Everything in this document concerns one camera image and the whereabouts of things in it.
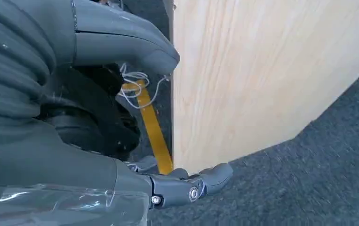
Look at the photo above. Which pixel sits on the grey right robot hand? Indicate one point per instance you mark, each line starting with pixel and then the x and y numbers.
pixel 42 174

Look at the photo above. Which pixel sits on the black robot foot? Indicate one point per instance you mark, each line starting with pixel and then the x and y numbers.
pixel 104 124

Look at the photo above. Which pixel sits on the ribbed grey right arm sleeve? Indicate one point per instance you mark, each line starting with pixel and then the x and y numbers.
pixel 7 62

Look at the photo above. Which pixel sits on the yellow floor tape strip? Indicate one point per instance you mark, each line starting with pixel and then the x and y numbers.
pixel 154 131

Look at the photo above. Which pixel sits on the pale wooden desk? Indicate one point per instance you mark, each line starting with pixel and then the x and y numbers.
pixel 254 78

